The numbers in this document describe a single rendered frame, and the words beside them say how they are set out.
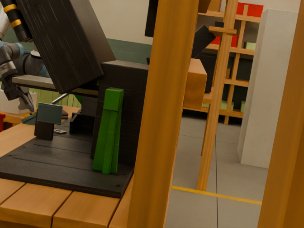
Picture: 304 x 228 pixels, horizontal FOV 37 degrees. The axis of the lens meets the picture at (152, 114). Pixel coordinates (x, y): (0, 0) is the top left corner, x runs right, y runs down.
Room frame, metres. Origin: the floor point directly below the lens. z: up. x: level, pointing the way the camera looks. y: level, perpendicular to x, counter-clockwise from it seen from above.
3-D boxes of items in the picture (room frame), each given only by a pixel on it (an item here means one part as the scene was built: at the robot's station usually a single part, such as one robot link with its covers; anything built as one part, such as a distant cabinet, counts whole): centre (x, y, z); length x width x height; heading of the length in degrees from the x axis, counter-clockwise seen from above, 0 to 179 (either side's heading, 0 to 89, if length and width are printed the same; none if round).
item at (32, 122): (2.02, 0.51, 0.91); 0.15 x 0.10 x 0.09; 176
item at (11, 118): (2.49, 0.77, 0.83); 0.32 x 0.32 x 0.04; 80
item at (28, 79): (1.74, 0.33, 1.11); 0.39 x 0.16 x 0.03; 86
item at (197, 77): (1.78, -0.14, 1.23); 1.30 x 0.05 x 0.09; 176
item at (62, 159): (1.81, 0.23, 0.89); 1.10 x 0.42 x 0.02; 176
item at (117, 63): (1.69, 0.10, 1.07); 0.30 x 0.18 x 0.34; 176
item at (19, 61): (2.49, 0.76, 1.12); 0.13 x 0.12 x 0.14; 74
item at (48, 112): (1.73, 0.39, 0.97); 0.10 x 0.02 x 0.14; 86
